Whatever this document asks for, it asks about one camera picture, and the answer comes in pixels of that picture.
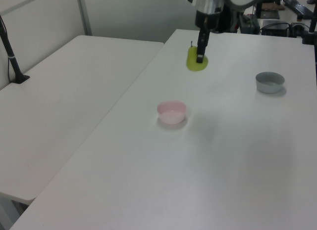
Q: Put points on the black pole stand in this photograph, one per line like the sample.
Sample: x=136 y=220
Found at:
x=12 y=60

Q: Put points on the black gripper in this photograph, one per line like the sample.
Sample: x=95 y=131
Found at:
x=206 y=21

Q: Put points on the black device with green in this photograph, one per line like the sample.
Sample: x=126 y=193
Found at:
x=248 y=24

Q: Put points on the grey bowl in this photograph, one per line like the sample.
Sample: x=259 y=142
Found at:
x=269 y=84

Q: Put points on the pink bowl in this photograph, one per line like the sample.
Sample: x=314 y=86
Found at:
x=171 y=113

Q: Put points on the black keyboard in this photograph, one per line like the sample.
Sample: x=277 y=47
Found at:
x=297 y=6

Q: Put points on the black computer box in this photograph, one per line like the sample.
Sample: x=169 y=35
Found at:
x=275 y=29

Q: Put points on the white side table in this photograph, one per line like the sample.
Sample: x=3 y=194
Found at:
x=62 y=104

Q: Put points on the grey partition post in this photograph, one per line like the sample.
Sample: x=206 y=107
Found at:
x=84 y=14

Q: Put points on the dark laptop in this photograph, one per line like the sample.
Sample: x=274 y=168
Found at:
x=268 y=13

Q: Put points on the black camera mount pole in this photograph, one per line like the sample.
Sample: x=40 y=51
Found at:
x=308 y=35

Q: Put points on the green pear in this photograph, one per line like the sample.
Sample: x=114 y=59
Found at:
x=192 y=62

